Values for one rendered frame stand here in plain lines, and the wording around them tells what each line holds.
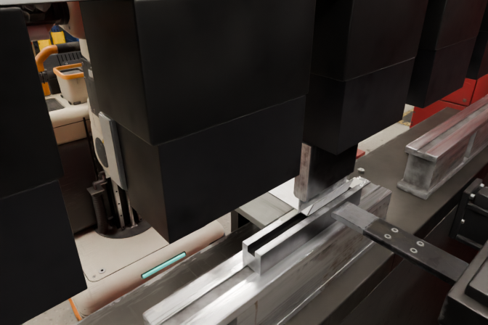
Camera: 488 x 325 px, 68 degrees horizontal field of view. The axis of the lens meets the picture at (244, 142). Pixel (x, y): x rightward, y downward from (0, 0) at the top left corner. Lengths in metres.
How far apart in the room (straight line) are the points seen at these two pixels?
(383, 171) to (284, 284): 0.46
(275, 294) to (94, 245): 1.22
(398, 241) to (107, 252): 1.25
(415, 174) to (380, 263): 0.24
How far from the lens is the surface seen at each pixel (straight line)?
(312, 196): 0.45
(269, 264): 0.43
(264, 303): 0.44
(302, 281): 0.49
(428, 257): 0.45
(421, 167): 0.78
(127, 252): 1.53
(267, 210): 0.47
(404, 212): 0.73
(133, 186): 0.29
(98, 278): 1.46
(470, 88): 1.28
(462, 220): 0.91
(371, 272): 0.60
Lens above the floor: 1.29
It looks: 27 degrees down
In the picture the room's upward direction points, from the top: straight up
